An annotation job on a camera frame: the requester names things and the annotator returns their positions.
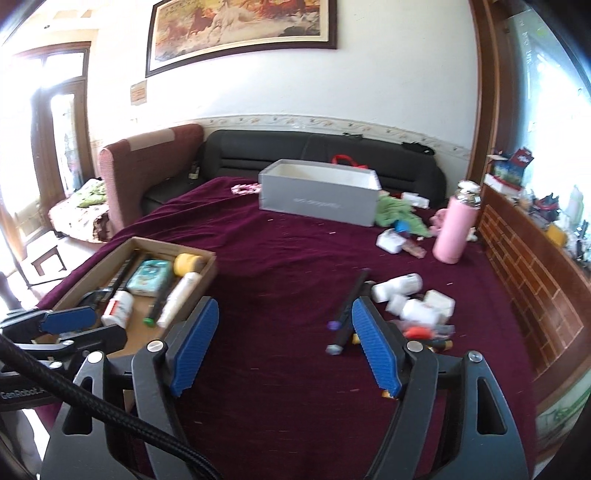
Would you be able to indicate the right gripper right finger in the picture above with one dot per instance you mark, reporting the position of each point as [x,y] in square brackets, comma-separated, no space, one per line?
[380,345]

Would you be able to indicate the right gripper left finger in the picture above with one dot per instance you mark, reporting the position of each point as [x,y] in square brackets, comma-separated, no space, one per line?
[187,343]

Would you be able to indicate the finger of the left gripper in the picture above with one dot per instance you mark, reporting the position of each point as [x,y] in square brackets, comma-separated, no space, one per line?
[64,321]

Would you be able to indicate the clear package red item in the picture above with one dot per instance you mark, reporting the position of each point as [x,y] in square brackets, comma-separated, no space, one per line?
[421,332]

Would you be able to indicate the black marker green caps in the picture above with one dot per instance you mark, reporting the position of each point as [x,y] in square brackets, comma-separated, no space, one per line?
[160,299]

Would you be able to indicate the white medicine bottle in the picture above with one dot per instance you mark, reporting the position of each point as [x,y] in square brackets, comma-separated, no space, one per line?
[412,310]

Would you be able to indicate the black marker purple cap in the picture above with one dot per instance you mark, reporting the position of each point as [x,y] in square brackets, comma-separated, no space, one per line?
[342,325]

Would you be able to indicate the black marker brown cap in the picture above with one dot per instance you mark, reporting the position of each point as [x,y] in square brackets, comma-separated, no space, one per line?
[108,292]

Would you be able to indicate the black pen yellow cap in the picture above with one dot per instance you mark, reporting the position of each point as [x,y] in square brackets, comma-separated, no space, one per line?
[437,345]

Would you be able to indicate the red label medicine bottle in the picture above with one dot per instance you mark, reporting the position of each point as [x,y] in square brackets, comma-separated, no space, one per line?
[118,310]

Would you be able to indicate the white bottle blue label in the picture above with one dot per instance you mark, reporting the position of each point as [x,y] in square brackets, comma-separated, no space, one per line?
[405,285]

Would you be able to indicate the white power adapter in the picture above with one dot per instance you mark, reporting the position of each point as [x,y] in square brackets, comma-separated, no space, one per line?
[440,302]

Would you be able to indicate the cardboard box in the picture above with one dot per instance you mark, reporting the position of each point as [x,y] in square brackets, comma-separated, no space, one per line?
[100,275]

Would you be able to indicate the teal tissue pack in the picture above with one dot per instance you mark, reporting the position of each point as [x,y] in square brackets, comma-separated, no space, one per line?
[148,277]

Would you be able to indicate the maroon bed cover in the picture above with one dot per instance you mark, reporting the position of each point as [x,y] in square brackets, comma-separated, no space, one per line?
[269,402]

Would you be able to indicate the white charger small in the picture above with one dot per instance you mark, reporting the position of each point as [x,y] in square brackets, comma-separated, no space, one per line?
[390,241]

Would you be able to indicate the pink thermos bottle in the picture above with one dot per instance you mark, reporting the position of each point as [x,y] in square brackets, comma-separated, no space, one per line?
[458,220]

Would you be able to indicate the pink plush toy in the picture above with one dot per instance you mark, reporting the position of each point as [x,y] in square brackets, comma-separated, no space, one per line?
[437,221]

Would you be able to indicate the green cloth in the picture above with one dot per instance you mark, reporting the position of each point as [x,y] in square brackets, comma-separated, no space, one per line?
[391,210]

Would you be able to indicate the grey shoe box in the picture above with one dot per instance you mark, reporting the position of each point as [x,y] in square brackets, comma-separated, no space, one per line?
[320,190]

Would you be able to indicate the pink patterned strip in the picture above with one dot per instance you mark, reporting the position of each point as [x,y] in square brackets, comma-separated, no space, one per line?
[246,189]

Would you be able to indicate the maroon armchair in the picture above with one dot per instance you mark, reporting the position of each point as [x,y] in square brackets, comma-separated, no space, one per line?
[133,165]

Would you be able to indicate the wooden brick pattern cabinet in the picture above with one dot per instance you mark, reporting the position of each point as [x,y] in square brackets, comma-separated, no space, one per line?
[549,294]

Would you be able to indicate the framed horse painting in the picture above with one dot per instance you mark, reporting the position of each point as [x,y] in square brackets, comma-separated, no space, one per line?
[184,32]

